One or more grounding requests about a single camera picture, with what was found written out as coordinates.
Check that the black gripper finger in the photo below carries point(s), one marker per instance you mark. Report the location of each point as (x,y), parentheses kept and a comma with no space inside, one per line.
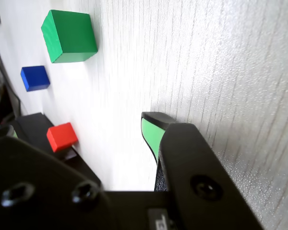
(194,167)
(38,191)

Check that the red wooden cube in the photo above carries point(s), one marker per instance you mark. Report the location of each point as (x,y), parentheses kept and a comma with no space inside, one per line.
(62,136)

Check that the blue wooden cube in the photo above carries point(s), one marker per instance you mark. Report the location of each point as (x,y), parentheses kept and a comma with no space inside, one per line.
(36,77)

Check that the green wooden cube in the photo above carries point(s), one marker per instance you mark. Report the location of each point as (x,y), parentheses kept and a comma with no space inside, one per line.
(72,36)

